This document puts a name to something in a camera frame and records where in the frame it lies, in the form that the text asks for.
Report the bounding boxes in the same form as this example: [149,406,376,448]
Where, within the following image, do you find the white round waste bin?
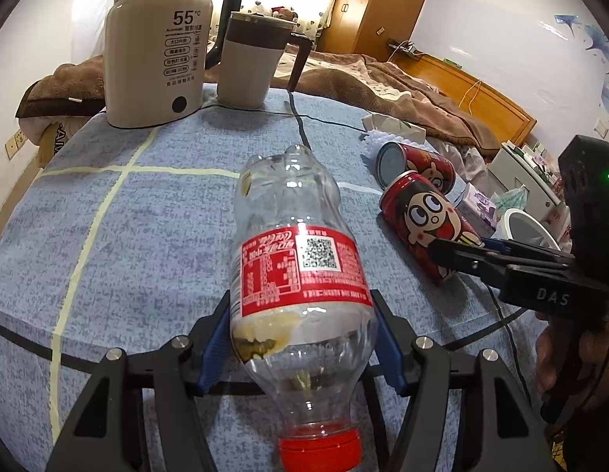
[496,208,563,251]

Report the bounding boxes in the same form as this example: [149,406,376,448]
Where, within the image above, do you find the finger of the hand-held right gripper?
[482,237,576,269]
[429,237,513,288]

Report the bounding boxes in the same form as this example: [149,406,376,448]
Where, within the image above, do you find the wall power socket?
[4,129,27,160]

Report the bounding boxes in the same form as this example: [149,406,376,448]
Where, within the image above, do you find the beige mug brown lid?
[216,10,312,111]

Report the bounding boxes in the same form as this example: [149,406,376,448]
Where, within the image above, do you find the translucent bin liner bag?
[511,214,561,251]

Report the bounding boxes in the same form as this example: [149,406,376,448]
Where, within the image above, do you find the pale pink bed sheet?
[432,138,492,183]

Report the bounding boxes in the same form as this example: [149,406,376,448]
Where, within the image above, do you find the wooden bed headboard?
[417,52,537,148]

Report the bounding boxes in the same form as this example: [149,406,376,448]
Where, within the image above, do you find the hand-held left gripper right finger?
[371,289,556,472]

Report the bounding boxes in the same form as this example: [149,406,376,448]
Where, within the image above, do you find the blue checked table cloth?
[0,88,551,472]

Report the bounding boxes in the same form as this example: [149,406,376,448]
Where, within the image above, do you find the brown bed blanket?
[203,52,502,160]

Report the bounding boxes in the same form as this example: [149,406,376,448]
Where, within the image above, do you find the white red printed bag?
[545,201,573,242]

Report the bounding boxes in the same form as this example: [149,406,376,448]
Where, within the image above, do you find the power strip with chargers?
[387,38,423,60]

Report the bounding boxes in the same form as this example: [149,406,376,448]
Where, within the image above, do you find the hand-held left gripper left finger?
[45,290,234,472]

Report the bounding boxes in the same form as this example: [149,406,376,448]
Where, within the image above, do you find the white nightstand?
[486,142,563,212]

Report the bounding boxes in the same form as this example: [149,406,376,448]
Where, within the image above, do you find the pale foam fruit net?
[361,128,401,158]

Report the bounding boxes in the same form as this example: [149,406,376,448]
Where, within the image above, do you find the red cartoon drink can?
[380,170,485,286]
[375,141,456,197]

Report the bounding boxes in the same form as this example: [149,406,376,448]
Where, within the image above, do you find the person's right hand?
[535,327,570,396]

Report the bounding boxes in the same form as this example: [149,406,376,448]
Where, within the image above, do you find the green patterned plastic bag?
[491,184,531,212]

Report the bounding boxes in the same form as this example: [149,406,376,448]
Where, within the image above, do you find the blue wall stickers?
[554,12,609,124]

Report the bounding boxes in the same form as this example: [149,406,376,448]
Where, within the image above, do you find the row of small boxes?
[521,142,566,192]

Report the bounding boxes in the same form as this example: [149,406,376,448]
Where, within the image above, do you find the white flattened carton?
[361,113,427,142]

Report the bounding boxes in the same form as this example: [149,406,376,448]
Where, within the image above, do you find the black power cable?
[285,89,369,151]

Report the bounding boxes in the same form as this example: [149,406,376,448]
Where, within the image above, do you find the white charging cable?
[457,79,483,111]

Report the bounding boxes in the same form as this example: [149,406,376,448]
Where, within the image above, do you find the folded brown blanket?
[14,54,109,119]

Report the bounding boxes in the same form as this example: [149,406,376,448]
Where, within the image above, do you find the purple drink carton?
[452,182,499,237]

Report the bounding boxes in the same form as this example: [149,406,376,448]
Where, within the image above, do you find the printed cardboard box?
[36,117,89,160]

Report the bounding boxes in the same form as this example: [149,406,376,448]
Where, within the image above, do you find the wooden wardrobe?
[317,0,438,62]

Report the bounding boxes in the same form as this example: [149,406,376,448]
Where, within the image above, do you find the cream steel electric kettle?
[104,0,246,129]

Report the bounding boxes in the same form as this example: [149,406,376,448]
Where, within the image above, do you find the clear plastic bottle red label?
[230,144,376,472]

